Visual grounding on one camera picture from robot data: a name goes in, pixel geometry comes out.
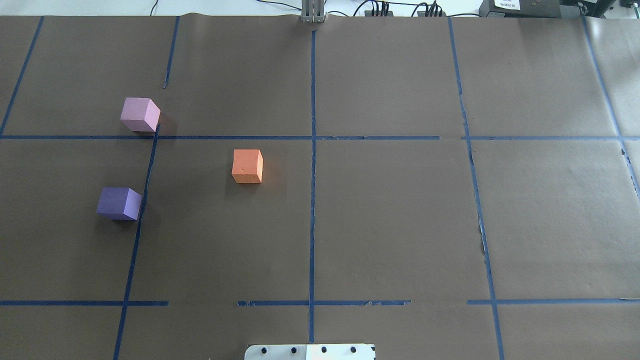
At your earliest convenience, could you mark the dark purple foam cube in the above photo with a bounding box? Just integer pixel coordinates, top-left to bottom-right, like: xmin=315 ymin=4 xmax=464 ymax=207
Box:
xmin=96 ymin=187 xmax=142 ymax=221

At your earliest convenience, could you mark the orange foam cube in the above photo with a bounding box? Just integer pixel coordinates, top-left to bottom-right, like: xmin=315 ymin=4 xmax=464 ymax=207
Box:
xmin=231 ymin=149 xmax=264 ymax=183

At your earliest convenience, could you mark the pink foam cube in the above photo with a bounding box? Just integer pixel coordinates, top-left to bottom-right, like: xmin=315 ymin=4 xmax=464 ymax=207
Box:
xmin=119 ymin=96 xmax=162 ymax=133

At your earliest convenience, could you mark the aluminium frame post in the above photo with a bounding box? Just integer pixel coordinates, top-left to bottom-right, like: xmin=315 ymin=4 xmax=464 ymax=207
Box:
xmin=301 ymin=0 xmax=327 ymax=24

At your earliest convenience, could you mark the black box device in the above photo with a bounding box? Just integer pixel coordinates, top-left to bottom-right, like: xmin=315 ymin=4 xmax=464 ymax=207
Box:
xmin=478 ymin=0 xmax=585 ymax=19

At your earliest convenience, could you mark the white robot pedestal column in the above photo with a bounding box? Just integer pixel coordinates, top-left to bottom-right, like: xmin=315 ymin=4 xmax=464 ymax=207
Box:
xmin=244 ymin=343 xmax=377 ymax=360

